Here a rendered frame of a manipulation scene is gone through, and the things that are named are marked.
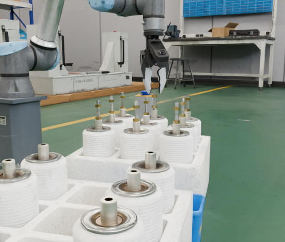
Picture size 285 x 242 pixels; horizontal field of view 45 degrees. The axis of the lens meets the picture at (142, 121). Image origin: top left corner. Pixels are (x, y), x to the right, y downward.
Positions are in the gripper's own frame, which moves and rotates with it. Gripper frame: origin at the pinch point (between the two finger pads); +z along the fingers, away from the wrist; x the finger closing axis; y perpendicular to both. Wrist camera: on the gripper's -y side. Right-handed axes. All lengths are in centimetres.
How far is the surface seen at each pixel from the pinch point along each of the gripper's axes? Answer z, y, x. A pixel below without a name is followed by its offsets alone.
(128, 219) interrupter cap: 10, -75, 26
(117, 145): 16.8, -8.5, 15.2
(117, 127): 10.9, -8.5, 14.9
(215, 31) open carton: -50, 394, -216
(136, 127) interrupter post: 8.6, -21.0, 11.8
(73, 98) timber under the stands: 33, 262, 12
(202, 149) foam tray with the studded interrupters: 17.1, -18.8, -9.9
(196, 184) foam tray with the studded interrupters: 21.6, -35.8, -0.7
